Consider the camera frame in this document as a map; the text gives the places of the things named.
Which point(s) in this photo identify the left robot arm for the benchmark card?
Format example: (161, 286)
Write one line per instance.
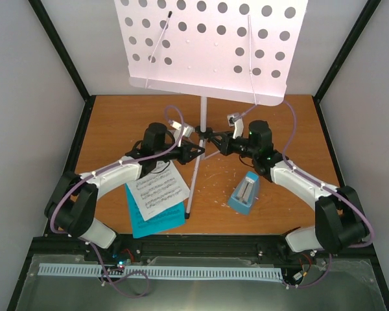
(73, 202)

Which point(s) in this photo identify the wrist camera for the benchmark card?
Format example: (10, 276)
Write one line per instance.
(180, 131)
(235, 120)

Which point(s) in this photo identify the black corner post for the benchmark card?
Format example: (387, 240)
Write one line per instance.
(61, 50)
(353, 36)

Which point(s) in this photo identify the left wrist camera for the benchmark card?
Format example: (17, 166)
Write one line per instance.
(180, 131)

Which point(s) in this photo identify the white perforated music stand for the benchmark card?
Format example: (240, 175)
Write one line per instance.
(232, 50)

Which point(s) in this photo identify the white sheet music page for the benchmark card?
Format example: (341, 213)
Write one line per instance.
(159, 190)

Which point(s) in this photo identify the blue sheet music page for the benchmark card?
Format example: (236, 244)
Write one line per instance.
(171, 218)

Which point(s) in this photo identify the metal base plate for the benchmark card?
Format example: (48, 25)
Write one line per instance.
(339, 284)

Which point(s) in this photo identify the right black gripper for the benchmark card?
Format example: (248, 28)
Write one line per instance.
(223, 146)

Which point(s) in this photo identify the black aluminium frame rail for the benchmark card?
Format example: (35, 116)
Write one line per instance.
(260, 249)

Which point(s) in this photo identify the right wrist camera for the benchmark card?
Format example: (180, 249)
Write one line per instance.
(235, 120)

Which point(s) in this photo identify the blue metronome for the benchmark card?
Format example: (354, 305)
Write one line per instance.
(245, 194)

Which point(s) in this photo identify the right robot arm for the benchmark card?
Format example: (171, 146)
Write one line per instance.
(339, 220)

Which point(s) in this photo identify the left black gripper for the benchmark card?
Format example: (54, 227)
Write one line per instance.
(186, 155)

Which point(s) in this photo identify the right black corner post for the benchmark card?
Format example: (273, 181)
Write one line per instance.
(353, 36)

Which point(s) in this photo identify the left black corner post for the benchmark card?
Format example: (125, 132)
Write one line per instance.
(61, 50)

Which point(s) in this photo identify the light blue cable duct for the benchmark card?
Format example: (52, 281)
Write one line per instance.
(172, 273)

